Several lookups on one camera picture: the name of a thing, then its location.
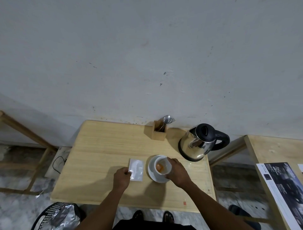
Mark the silver foil bag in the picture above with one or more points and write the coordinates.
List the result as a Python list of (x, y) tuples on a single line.
[(64, 216)]

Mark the black plastic basket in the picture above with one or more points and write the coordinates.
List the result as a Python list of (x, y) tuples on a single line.
[(48, 210)]

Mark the dark blue round object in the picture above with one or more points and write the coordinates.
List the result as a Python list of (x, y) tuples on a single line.
[(239, 210)]

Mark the white paper sheet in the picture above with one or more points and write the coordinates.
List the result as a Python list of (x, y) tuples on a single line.
[(300, 167)]

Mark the small metal piece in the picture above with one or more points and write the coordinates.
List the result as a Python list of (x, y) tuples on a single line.
[(39, 194)]

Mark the white ceramic cup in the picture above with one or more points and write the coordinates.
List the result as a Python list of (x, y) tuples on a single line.
[(166, 165)]

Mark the person's black shorts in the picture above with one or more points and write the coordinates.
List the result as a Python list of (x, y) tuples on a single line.
[(153, 226)]

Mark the person's left sandal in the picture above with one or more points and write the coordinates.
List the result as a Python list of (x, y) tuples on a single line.
[(138, 215)]

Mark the black printed cardboard box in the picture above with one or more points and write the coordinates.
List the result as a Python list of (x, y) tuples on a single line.
[(281, 187)]

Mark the metal spoon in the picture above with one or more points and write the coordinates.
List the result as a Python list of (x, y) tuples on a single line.
[(167, 119)]

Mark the wooden frame rack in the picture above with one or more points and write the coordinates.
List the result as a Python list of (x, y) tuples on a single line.
[(23, 131)]

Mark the person's left hand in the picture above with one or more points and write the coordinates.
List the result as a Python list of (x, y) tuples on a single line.
[(120, 179)]

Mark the white ceramic saucer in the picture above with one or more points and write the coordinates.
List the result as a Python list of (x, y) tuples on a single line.
[(152, 174)]

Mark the person's left thumb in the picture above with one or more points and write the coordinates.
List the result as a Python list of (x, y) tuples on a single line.
[(128, 173)]

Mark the person's right forearm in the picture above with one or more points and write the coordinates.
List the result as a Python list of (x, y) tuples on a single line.
[(213, 208)]

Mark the person's left forearm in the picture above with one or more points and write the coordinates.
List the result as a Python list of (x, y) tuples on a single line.
[(104, 210)]

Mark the white power board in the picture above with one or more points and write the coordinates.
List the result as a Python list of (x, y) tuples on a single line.
[(51, 171)]

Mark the wooden cutlery holder box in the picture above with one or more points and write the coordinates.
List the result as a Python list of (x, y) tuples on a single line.
[(160, 135)]

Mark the person's right sandal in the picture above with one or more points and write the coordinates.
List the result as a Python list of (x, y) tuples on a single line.
[(168, 216)]

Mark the orange tea in cup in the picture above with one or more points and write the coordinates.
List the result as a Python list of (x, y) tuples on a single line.
[(160, 167)]

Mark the metal fork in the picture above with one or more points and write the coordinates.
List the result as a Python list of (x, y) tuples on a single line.
[(172, 120)]

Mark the person's right thumb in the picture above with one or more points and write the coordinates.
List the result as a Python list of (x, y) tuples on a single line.
[(169, 175)]

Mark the person's sandal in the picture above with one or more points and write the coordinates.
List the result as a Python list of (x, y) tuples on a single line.
[(168, 216), (138, 215)]

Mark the white sachet packet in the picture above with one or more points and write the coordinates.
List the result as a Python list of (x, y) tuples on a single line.
[(137, 169)]

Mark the person's right hand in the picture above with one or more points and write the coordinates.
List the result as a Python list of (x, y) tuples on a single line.
[(180, 174)]

